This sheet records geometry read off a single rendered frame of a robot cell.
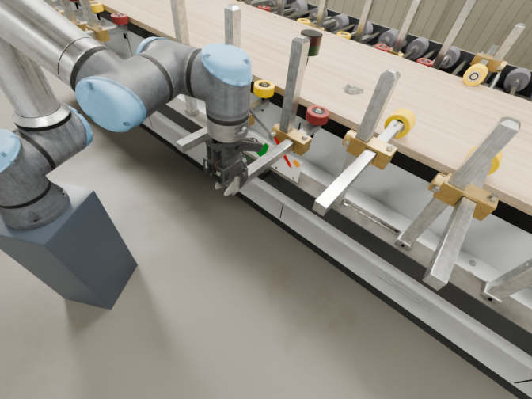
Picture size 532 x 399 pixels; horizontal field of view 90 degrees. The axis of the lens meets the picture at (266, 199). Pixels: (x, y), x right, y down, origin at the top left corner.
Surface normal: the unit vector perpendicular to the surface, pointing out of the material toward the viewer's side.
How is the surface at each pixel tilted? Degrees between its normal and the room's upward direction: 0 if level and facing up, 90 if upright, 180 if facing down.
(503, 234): 90
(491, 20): 90
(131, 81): 44
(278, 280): 0
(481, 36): 90
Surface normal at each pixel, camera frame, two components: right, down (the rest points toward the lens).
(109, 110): -0.30, 0.72
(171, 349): 0.09, -0.66
